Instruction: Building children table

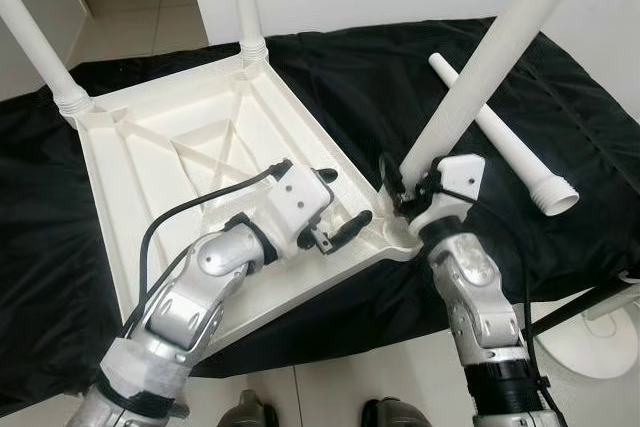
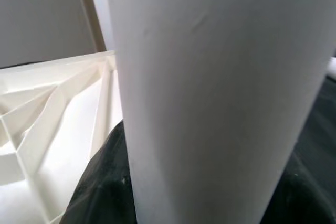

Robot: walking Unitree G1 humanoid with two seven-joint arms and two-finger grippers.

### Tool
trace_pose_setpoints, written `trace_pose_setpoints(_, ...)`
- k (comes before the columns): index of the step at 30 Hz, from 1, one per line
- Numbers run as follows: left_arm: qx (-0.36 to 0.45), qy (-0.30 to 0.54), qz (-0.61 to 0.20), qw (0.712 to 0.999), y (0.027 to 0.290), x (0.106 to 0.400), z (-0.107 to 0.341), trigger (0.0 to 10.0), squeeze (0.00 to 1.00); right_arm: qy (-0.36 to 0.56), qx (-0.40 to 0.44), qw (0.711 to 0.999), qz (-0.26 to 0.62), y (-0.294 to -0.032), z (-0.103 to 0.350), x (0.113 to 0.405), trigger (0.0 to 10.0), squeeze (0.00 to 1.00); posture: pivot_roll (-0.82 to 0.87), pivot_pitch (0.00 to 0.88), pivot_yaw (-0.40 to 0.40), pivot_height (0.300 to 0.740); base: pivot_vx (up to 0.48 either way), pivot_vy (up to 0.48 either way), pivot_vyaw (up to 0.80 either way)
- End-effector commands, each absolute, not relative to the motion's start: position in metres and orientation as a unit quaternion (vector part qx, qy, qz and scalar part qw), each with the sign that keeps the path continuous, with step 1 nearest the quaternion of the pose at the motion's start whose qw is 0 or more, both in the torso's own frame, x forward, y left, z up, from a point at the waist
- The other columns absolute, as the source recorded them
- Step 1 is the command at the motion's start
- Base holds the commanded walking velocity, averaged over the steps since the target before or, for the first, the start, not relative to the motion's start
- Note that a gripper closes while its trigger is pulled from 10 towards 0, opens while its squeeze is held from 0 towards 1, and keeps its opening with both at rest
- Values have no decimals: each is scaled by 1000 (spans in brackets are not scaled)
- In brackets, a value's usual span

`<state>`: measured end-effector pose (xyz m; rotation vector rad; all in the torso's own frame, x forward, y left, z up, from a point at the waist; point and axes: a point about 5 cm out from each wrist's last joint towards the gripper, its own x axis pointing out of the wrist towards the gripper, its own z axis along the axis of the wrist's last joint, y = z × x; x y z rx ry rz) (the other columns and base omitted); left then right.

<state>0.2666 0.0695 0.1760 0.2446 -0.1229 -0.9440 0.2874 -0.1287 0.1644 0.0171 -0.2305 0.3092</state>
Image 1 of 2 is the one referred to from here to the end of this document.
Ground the white plastic children table top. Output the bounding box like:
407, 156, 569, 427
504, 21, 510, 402
72, 47, 426, 353

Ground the black cloth table cover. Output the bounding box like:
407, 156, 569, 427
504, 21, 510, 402
0, 15, 640, 418

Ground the grey robot right leg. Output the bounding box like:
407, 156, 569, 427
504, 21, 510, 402
360, 397, 436, 427

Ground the grey robot leg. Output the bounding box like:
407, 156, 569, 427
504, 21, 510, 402
360, 397, 436, 427
215, 390, 281, 427

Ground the grey robot left leg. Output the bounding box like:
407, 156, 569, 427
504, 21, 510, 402
215, 390, 281, 427

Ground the white round lamp base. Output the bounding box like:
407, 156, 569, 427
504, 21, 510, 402
545, 297, 640, 380

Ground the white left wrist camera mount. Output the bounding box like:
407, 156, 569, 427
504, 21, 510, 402
258, 159, 336, 253

